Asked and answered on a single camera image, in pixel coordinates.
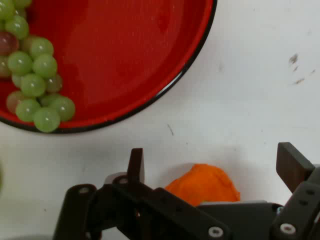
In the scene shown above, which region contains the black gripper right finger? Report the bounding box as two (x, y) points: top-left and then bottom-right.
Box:
(271, 141), (320, 240)

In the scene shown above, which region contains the red round plate black rim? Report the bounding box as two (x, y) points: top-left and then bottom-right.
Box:
(0, 0), (218, 134)

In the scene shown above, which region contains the green grape bunch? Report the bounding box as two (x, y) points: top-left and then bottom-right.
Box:
(0, 0), (76, 133)

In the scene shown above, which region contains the small orange fruit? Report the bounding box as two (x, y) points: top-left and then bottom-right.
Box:
(164, 163), (241, 207)

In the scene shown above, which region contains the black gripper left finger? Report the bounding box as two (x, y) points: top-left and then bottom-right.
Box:
(53, 147), (232, 240)

